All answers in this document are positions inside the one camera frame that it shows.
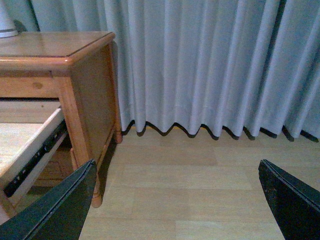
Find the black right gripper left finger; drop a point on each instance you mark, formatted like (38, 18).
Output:
(60, 213)

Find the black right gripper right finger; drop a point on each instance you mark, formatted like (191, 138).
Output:
(294, 204)

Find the wooden drawer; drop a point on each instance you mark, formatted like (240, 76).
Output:
(30, 133)
(60, 166)

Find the light grey curtain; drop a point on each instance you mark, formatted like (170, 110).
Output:
(237, 64)

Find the white cylindrical lamp base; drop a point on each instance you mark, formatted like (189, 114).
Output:
(7, 26)

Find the wooden nightstand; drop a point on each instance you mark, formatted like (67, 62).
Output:
(74, 68)

